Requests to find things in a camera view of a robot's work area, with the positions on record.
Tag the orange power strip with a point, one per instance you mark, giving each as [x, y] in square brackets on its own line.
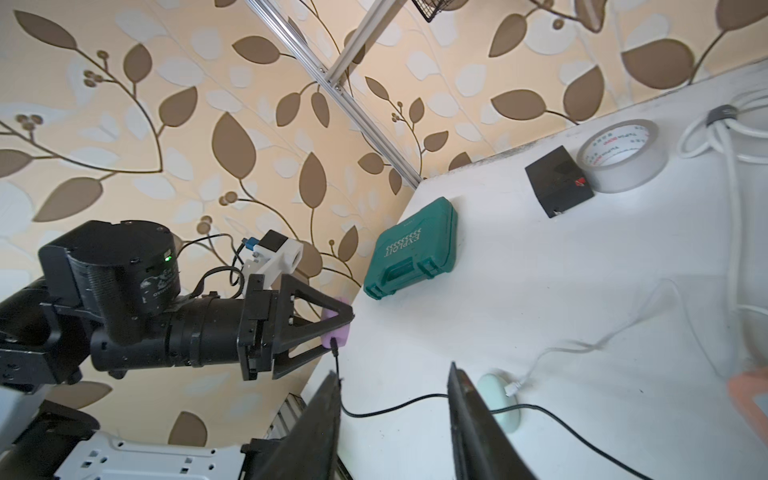
[748, 393]

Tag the green tool case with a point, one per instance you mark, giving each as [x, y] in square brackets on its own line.
[419, 248]

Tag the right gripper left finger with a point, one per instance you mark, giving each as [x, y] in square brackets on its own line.
[309, 451]

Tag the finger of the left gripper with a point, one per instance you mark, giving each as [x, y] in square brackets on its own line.
[283, 362]
[292, 289]

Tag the back wire basket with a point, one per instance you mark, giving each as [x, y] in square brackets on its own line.
[429, 9]

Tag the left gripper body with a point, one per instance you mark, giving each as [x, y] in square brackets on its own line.
[114, 295]

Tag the mint earbud case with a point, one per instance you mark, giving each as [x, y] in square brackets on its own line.
[491, 388]

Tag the clear tape roll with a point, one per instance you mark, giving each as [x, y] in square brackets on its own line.
[623, 156]

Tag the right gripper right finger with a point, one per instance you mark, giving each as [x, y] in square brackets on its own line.
[480, 448]

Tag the black box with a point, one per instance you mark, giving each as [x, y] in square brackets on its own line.
[558, 183]

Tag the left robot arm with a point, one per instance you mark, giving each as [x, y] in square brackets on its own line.
[41, 439]

